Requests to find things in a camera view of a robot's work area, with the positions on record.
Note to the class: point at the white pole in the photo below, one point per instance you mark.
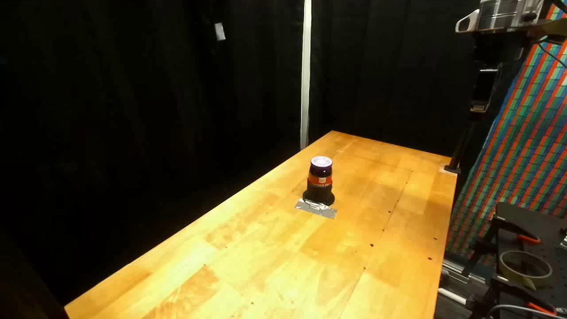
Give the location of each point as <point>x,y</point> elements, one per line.
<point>305,75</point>

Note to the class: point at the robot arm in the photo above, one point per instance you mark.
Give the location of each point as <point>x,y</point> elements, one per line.
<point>505,12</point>

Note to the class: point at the black curtain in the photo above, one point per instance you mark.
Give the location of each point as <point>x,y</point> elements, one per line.
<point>133,110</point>

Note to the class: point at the piece of silver tape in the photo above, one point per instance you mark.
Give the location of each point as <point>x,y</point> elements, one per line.
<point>321,210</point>

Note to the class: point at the roll of beige tape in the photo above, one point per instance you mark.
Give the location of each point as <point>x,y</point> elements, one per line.
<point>509,270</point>

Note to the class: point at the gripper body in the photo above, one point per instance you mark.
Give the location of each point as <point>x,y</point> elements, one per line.
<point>498,48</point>

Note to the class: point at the white tag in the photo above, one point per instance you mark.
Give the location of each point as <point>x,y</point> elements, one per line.
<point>219,31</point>

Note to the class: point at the black stand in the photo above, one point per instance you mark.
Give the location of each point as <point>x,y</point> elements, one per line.
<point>460,146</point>

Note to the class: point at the multicoloured striped panel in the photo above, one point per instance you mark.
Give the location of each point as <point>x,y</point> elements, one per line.
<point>527,155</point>

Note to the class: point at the aluminium rail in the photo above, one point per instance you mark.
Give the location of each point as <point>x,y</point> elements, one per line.
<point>460,270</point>

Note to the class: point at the bottle with purple cap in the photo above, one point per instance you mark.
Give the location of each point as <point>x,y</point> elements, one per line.
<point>320,177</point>

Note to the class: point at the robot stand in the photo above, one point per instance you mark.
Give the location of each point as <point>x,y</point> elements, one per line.
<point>547,230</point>

